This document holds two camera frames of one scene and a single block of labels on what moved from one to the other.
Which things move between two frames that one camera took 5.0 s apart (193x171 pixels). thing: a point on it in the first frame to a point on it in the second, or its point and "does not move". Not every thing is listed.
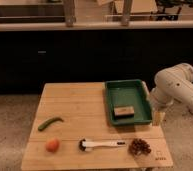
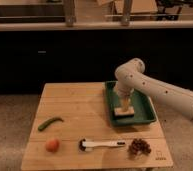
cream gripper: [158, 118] to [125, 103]
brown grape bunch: [139, 147] does not move
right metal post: [127, 4] does not move
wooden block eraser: [124, 112] does not move
